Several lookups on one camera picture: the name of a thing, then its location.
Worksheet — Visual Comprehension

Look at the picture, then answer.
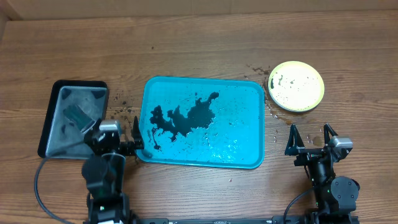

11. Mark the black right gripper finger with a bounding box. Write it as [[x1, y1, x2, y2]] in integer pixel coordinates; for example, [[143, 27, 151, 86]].
[[323, 123, 338, 146], [285, 124, 305, 156]]

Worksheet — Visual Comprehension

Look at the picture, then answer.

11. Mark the yellow rimmed plate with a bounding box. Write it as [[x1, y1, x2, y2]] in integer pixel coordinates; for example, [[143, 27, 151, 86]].
[[267, 61, 325, 113]]

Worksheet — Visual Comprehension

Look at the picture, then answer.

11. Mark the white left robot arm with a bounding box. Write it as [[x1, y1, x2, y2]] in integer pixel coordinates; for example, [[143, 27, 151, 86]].
[[81, 118, 144, 224]]

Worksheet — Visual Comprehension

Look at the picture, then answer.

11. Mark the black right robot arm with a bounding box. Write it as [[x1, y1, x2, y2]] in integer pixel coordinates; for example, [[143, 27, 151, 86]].
[[282, 123, 360, 223]]

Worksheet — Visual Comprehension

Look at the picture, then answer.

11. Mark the black water tray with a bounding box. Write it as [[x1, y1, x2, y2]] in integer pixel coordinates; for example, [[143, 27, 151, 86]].
[[37, 80, 109, 159]]

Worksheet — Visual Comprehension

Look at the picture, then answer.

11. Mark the teal plastic tray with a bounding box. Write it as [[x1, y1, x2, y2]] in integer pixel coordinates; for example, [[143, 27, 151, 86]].
[[137, 77, 265, 169]]

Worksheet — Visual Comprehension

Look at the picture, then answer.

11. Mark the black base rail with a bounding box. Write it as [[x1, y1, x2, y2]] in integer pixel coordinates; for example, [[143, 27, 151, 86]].
[[82, 214, 361, 224]]

